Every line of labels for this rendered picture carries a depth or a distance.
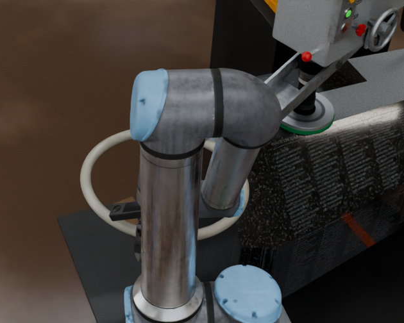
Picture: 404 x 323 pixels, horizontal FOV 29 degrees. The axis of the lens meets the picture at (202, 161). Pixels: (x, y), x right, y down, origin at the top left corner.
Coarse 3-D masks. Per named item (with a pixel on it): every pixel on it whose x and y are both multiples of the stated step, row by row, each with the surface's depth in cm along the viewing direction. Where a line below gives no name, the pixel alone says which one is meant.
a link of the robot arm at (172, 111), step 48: (144, 96) 125; (192, 96) 126; (144, 144) 133; (192, 144) 131; (144, 192) 142; (192, 192) 141; (144, 240) 151; (192, 240) 151; (144, 288) 162; (192, 288) 163
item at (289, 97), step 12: (288, 60) 256; (336, 60) 253; (276, 72) 253; (288, 72) 258; (324, 72) 252; (276, 84) 256; (288, 84) 256; (312, 84) 250; (276, 96) 253; (288, 96) 253; (300, 96) 248; (288, 108) 247
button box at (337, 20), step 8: (336, 0) 222; (344, 0) 221; (336, 8) 223; (344, 8) 224; (352, 8) 227; (336, 16) 225; (352, 16) 230; (336, 24) 226; (328, 32) 230; (336, 32) 228; (328, 40) 231; (336, 40) 231
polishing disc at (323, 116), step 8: (320, 96) 274; (320, 104) 270; (328, 104) 271; (320, 112) 267; (328, 112) 268; (288, 120) 263; (296, 120) 263; (304, 120) 264; (312, 120) 264; (320, 120) 264; (328, 120) 264; (296, 128) 261; (304, 128) 261; (312, 128) 261; (320, 128) 262
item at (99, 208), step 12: (120, 132) 240; (108, 144) 235; (96, 156) 230; (84, 168) 225; (84, 180) 221; (84, 192) 218; (96, 204) 214; (108, 216) 211; (120, 228) 210; (132, 228) 209; (204, 228) 212; (216, 228) 213
